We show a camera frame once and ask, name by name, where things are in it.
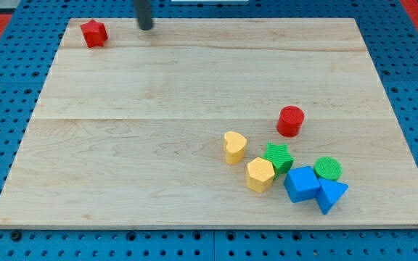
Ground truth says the green cylinder block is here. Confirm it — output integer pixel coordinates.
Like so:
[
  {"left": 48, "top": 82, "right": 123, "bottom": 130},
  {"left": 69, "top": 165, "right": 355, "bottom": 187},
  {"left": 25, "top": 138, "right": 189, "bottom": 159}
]
[{"left": 313, "top": 156, "right": 343, "bottom": 181}]

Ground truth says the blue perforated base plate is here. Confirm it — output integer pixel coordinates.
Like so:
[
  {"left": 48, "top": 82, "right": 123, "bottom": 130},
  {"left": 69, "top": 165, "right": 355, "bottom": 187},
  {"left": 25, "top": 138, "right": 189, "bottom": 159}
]
[{"left": 0, "top": 1, "right": 418, "bottom": 260}]

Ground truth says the light wooden board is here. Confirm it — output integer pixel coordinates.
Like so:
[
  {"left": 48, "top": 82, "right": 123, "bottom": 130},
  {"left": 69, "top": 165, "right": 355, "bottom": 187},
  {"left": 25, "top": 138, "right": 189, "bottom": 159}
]
[{"left": 0, "top": 18, "right": 418, "bottom": 230}]

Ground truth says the blue cube block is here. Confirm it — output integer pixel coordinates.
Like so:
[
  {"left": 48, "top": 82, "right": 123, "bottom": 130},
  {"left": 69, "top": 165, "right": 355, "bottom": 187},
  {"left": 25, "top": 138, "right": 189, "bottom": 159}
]
[{"left": 284, "top": 166, "right": 321, "bottom": 203}]

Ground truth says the yellow hexagon block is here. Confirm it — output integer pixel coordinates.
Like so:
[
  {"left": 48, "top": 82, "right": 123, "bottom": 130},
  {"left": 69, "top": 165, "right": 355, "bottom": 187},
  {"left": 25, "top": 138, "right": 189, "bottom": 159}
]
[{"left": 245, "top": 157, "right": 275, "bottom": 193}]

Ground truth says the blue triangle block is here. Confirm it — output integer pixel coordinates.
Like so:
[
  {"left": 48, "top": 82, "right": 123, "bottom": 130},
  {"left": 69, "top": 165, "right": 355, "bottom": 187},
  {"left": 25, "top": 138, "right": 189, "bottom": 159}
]
[{"left": 316, "top": 178, "right": 348, "bottom": 215}]

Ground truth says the red cylinder block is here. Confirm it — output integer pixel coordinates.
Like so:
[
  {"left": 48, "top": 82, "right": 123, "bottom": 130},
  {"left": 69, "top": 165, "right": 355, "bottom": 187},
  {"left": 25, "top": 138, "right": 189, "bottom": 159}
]
[{"left": 276, "top": 106, "right": 305, "bottom": 137}]

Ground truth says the green star block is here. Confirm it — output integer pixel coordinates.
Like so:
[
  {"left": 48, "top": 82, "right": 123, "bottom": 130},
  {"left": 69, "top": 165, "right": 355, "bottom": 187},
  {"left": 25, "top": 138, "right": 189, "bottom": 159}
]
[{"left": 262, "top": 142, "right": 294, "bottom": 180}]

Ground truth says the red star block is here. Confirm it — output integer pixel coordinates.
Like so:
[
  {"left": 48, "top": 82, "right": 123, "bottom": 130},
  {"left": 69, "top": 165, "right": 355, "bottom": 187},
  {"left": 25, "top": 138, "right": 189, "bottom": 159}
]
[{"left": 80, "top": 19, "right": 108, "bottom": 48}]

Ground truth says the grey cylindrical robot arm stick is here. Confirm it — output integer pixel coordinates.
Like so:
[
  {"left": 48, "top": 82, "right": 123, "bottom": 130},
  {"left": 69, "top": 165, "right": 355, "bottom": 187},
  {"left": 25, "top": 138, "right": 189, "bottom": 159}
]
[{"left": 132, "top": 0, "right": 154, "bottom": 30}]

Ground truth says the yellow heart block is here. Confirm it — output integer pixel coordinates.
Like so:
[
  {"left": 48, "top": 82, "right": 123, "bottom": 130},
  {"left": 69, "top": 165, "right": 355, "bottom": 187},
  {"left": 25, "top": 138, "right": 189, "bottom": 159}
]
[{"left": 224, "top": 131, "right": 247, "bottom": 165}]

